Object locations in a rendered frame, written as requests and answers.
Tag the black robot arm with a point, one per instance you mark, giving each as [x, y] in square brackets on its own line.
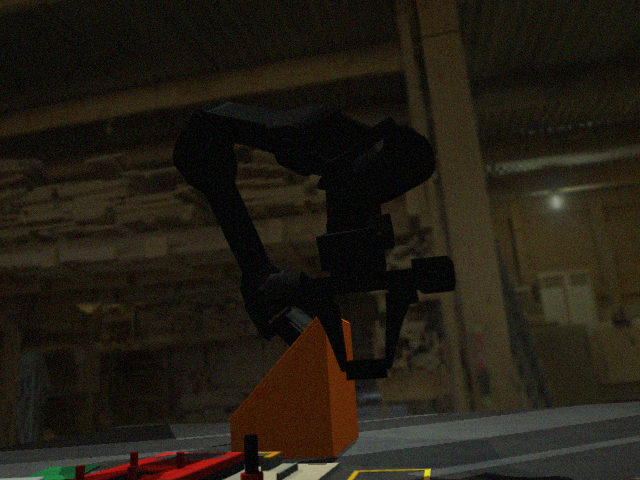
[361, 166]

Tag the yellow rectangular outline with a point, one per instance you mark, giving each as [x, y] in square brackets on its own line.
[426, 474]

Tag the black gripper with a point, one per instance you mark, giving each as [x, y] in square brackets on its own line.
[429, 275]

